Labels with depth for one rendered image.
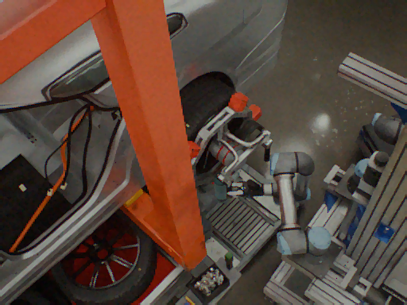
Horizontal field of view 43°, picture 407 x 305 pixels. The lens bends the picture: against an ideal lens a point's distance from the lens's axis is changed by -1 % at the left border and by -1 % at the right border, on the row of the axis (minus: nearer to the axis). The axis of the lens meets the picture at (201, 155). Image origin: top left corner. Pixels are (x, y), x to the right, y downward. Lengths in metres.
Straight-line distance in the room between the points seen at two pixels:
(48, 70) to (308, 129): 2.51
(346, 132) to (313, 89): 0.49
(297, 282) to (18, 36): 2.65
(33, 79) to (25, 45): 1.02
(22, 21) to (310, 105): 3.42
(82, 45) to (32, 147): 1.26
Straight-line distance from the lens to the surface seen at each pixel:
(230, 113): 2.99
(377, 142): 3.92
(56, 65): 2.36
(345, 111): 4.45
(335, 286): 2.99
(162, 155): 2.00
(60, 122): 3.28
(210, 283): 3.13
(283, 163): 2.79
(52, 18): 1.33
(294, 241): 2.73
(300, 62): 4.73
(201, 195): 3.74
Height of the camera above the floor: 3.56
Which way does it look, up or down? 59 degrees down
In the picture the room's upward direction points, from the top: 8 degrees counter-clockwise
